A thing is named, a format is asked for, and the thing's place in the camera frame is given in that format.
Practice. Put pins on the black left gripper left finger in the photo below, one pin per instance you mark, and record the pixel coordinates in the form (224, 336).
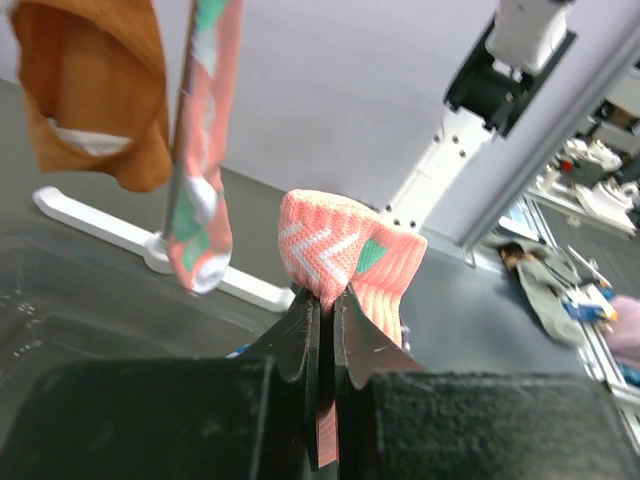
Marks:
(248, 417)

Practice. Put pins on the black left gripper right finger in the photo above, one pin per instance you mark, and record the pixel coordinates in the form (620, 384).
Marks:
(396, 420)

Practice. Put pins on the pink patterned sock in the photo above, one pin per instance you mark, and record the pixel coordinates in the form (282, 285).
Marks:
(200, 242)
(328, 244)

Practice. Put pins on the orange beige sock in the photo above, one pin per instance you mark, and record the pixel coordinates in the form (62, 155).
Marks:
(93, 77)

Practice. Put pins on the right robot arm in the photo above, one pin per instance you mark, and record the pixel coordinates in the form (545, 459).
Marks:
(504, 71)

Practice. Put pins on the clear plastic bin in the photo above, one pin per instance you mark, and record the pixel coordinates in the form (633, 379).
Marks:
(61, 303)

